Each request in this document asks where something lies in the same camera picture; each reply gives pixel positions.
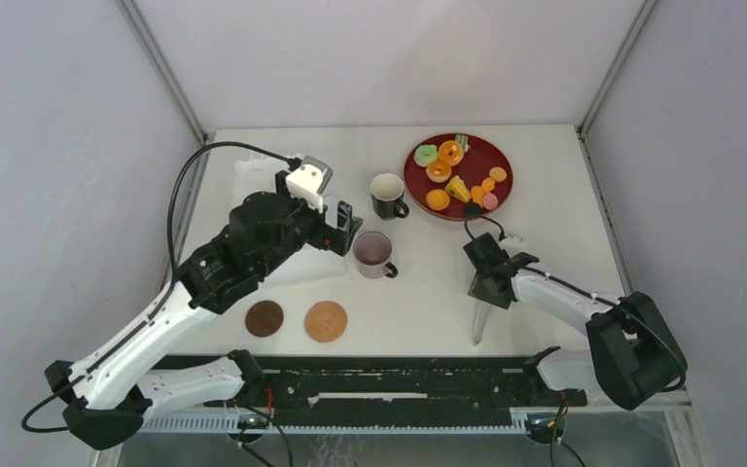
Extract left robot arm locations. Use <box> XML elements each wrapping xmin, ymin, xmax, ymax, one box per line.
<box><xmin>45</xmin><ymin>166</ymin><xmax>363</xmax><ymax>450</ymax></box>

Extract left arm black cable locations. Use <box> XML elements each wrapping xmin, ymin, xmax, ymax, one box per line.
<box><xmin>20</xmin><ymin>141</ymin><xmax>302</xmax><ymax>434</ymax></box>

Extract white cable duct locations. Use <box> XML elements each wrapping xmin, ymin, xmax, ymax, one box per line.
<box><xmin>139</xmin><ymin>411</ymin><xmax>529</xmax><ymax>435</ymax></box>

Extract red round tray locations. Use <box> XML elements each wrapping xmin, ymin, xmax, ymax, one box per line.
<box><xmin>402</xmin><ymin>132</ymin><xmax>514</xmax><ymax>221</ymax></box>

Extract black mug white inside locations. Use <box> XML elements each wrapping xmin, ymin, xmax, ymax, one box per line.
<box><xmin>370</xmin><ymin>173</ymin><xmax>409</xmax><ymax>221</ymax></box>

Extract metal tongs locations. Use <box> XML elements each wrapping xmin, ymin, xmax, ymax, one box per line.
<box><xmin>468</xmin><ymin>275</ymin><xmax>492</xmax><ymax>346</ymax></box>

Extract purple mug black handle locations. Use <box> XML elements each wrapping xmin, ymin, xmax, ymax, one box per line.
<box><xmin>353</xmin><ymin>232</ymin><xmax>399</xmax><ymax>279</ymax></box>

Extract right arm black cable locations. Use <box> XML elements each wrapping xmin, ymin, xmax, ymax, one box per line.
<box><xmin>462</xmin><ymin>205</ymin><xmax>690</xmax><ymax>394</ymax></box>

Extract green donut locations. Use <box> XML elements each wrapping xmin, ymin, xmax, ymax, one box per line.
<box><xmin>413</xmin><ymin>144</ymin><xmax>438</xmax><ymax>167</ymax></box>

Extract white tiered dessert stand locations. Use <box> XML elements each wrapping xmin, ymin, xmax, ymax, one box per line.
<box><xmin>232</xmin><ymin>152</ymin><xmax>346</xmax><ymax>288</ymax></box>

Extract dark brown coaster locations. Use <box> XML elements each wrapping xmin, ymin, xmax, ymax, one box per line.
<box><xmin>245</xmin><ymin>301</ymin><xmax>284</xmax><ymax>338</ymax></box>

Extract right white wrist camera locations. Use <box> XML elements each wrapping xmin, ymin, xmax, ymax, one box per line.
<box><xmin>500</xmin><ymin>234</ymin><xmax>528</xmax><ymax>257</ymax></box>

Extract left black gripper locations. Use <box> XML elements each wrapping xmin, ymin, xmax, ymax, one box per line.
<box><xmin>256</xmin><ymin>171</ymin><xmax>361</xmax><ymax>278</ymax></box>

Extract light brown coaster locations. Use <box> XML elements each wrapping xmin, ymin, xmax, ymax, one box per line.
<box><xmin>304</xmin><ymin>301</ymin><xmax>348</xmax><ymax>343</ymax></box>

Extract pink macaron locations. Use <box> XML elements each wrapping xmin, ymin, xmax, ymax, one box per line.
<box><xmin>482</xmin><ymin>193</ymin><xmax>499</xmax><ymax>211</ymax></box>

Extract green striped cake slice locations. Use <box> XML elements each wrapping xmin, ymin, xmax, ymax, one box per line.
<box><xmin>454</xmin><ymin>134</ymin><xmax>470</xmax><ymax>153</ymax></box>

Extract black cookie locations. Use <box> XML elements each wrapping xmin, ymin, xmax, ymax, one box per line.
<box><xmin>463</xmin><ymin>201</ymin><xmax>482</xmax><ymax>219</ymax></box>

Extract tan macaron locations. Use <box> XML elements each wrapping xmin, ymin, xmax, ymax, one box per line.
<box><xmin>489</xmin><ymin>166</ymin><xmax>508</xmax><ymax>183</ymax></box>

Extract orange round tart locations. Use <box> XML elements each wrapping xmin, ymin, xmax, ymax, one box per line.
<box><xmin>425</xmin><ymin>189</ymin><xmax>450</xmax><ymax>211</ymax></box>

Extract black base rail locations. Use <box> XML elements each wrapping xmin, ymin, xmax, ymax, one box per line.
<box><xmin>227</xmin><ymin>356</ymin><xmax>587</xmax><ymax>426</ymax></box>

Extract yellow cake slice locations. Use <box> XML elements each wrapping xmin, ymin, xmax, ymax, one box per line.
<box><xmin>445</xmin><ymin>176</ymin><xmax>472</xmax><ymax>203</ymax></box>

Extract orange donut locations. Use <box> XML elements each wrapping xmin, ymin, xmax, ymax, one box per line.
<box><xmin>438</xmin><ymin>140</ymin><xmax>465</xmax><ymax>166</ymax></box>

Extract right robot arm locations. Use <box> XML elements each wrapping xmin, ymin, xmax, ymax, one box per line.
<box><xmin>463</xmin><ymin>233</ymin><xmax>688</xmax><ymax>410</ymax></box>

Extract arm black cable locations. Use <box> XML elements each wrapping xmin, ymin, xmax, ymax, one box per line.
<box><xmin>462</xmin><ymin>205</ymin><xmax>690</xmax><ymax>394</ymax></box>
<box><xmin>20</xmin><ymin>141</ymin><xmax>302</xmax><ymax>434</ymax></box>

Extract orange cream cupcake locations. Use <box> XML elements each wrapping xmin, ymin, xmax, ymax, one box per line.
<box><xmin>425</xmin><ymin>160</ymin><xmax>452</xmax><ymax>183</ymax></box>

